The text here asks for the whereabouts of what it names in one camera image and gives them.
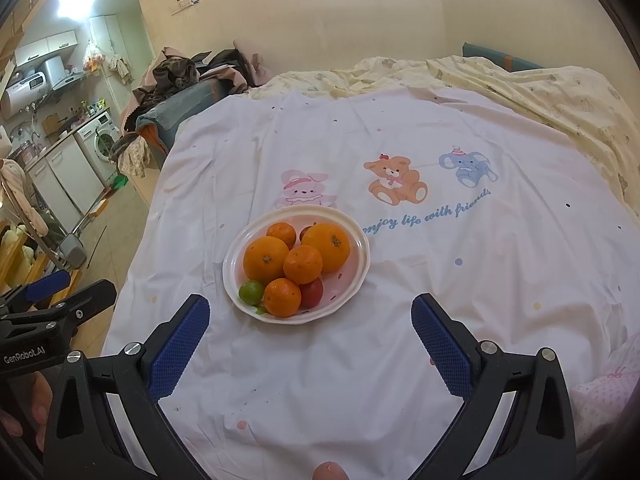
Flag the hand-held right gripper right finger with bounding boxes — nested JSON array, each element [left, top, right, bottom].
[[410, 292, 576, 480]]

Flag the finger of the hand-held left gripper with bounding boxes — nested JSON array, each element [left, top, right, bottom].
[[0, 269, 71, 312], [0, 279, 117, 343]]

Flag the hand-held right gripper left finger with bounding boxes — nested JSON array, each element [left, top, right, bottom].
[[42, 293, 213, 480]]

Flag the green grape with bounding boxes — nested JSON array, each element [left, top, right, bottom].
[[238, 280, 266, 307]]

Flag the small mandarin orange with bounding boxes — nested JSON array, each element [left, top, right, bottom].
[[266, 222, 298, 251], [283, 244, 324, 286], [263, 277, 302, 318]]

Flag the large orange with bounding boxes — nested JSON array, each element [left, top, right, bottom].
[[301, 222, 351, 275], [243, 236, 291, 281]]

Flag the pink strawberry pattern plate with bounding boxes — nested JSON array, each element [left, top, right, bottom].
[[222, 208, 372, 326]]

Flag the person's left hand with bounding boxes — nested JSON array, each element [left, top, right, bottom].
[[0, 372, 53, 456]]

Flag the person's right hand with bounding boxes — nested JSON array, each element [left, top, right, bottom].
[[312, 461, 348, 480]]

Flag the yellow wooden chair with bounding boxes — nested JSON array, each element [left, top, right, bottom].
[[0, 232, 51, 301]]

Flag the white cartoon animal blanket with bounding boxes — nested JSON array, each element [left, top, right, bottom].
[[100, 87, 633, 480]]

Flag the beige hanging clothing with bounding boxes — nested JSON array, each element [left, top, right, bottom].
[[0, 157, 48, 236]]

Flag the white base cabinet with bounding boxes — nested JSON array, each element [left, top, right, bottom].
[[27, 135, 103, 218]]

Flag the floral cloth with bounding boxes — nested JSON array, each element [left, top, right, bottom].
[[109, 132, 151, 178]]

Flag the white washing machine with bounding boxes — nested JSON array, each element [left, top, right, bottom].
[[75, 110, 121, 186]]

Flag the pink dotted cloth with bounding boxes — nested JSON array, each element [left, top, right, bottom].
[[570, 332, 640, 441]]

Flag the white water heater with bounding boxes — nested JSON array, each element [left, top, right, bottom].
[[0, 72, 48, 121]]

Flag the metal range hood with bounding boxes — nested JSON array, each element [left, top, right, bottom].
[[40, 55, 86, 91]]

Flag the hanging beige cloth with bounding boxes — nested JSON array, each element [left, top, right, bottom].
[[107, 54, 132, 83]]

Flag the hanging plastic bag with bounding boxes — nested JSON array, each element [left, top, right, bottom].
[[82, 40, 105, 72]]

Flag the white upper kitchen cabinets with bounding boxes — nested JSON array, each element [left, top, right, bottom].
[[14, 30, 80, 67]]

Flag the pile of dark clothes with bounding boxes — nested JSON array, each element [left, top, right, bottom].
[[135, 46, 273, 106]]

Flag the tall white cabinet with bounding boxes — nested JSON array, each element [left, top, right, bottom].
[[89, 14, 126, 58]]

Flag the pale yellow printed quilt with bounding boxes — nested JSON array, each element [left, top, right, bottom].
[[250, 55, 640, 206]]

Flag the ceiling light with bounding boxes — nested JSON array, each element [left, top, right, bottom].
[[55, 0, 98, 18]]

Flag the teal headboard cushion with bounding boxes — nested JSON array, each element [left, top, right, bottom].
[[461, 42, 546, 72]]

